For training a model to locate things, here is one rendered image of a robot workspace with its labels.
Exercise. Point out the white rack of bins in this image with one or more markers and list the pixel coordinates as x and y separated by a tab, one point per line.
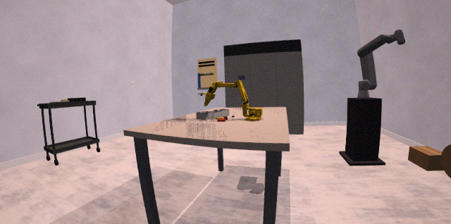
205	115

